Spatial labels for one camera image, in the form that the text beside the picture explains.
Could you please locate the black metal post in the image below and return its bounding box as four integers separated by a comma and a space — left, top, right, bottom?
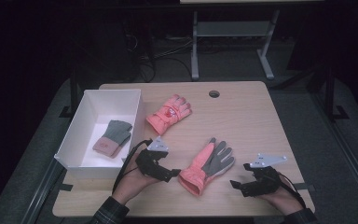
59, 66, 81, 119
323, 63, 350, 121

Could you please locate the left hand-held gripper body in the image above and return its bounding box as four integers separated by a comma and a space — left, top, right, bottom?
135, 135, 172, 183

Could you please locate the pink glove with grey palm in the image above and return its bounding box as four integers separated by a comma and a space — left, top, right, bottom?
177, 137, 236, 197

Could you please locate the person's right hand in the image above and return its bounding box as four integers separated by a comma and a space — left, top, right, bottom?
262, 175, 304, 216

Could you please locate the grey metal stand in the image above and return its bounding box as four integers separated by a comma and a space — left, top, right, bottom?
190, 8, 281, 82

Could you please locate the pink glove with red print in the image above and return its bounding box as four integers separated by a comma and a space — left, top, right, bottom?
145, 93, 194, 136

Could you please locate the grey knit glove pink cuff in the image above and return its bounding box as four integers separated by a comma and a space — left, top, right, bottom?
91, 119, 133, 160

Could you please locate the white box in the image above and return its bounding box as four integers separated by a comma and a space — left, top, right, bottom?
53, 89, 146, 180

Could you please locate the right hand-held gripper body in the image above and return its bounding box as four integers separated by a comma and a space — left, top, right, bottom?
241, 152, 288, 197

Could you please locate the aluminium floor rail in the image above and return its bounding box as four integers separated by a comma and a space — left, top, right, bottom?
20, 160, 67, 224
310, 92, 358, 217

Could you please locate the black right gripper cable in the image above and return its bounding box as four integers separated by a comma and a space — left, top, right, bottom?
278, 173, 308, 208

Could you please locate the person's left hand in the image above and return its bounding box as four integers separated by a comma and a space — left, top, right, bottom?
111, 158, 161, 206

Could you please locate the bundle of black floor cables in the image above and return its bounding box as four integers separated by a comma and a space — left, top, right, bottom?
122, 32, 194, 84

